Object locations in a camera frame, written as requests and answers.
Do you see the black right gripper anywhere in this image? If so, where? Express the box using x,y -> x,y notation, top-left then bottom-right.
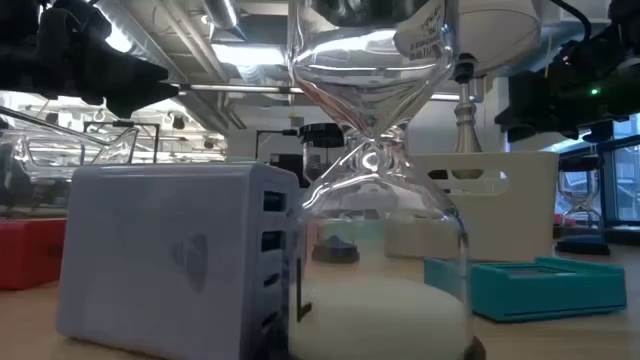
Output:
493,22 -> 640,145

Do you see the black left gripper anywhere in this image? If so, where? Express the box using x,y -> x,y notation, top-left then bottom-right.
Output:
38,0 -> 180,120

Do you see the lavender wall charger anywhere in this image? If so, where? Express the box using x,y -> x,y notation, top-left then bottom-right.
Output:
54,160 -> 304,360

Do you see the teal box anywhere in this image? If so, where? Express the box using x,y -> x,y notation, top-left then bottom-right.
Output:
423,255 -> 629,324

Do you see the large red wall charger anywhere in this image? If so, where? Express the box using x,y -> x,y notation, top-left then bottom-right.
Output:
0,216 -> 68,291

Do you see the large hourglass white sand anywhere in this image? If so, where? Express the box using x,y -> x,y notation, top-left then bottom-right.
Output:
285,0 -> 487,360

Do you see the white shade table lamp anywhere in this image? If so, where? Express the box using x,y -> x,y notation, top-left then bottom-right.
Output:
449,0 -> 544,180

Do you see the clear plastic tray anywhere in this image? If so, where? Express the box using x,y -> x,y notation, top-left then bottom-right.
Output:
0,103 -> 142,220

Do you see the black monitor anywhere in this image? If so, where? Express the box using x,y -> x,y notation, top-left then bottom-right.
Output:
268,152 -> 307,187

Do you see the green translucent plastic tray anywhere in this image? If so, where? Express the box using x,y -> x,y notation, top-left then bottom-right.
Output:
344,218 -> 389,242

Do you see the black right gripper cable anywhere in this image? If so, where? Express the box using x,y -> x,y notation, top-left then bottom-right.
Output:
548,0 -> 594,44

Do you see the black workstation frame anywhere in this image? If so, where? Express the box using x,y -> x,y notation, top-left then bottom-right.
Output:
254,128 -> 302,166

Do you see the black table frame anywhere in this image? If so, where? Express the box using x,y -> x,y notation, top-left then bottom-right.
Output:
552,223 -> 640,247

